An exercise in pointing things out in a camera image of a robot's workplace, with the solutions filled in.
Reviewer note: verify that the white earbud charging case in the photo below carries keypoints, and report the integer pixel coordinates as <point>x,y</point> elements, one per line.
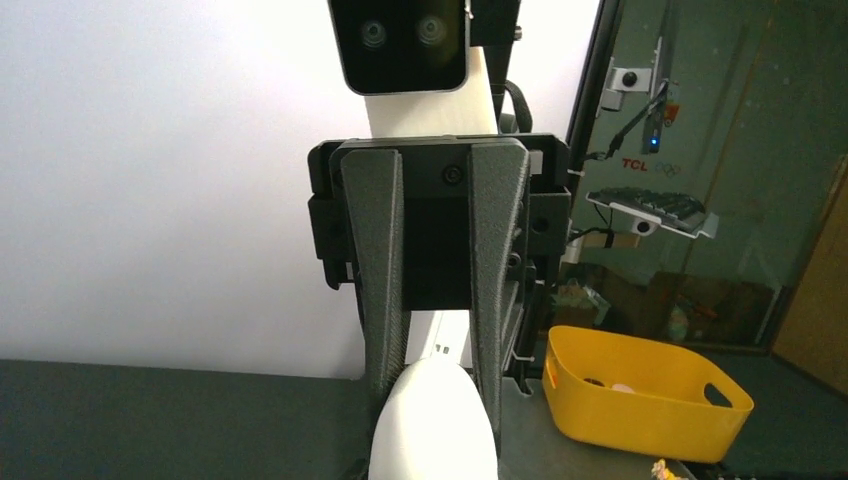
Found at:
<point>433,425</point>

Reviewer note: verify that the black rear right frame post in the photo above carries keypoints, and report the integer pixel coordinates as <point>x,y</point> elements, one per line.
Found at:
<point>590,89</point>

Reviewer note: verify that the black keyboard on shelf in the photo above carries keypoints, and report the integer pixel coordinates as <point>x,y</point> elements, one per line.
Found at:
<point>676,212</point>

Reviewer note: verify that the yellow plastic bin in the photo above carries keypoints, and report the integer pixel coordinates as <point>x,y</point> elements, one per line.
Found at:
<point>641,396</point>

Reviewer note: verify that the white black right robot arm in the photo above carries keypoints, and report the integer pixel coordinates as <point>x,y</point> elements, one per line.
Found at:
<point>466,111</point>

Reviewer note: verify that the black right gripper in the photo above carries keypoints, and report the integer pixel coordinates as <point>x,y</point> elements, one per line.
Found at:
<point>433,217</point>

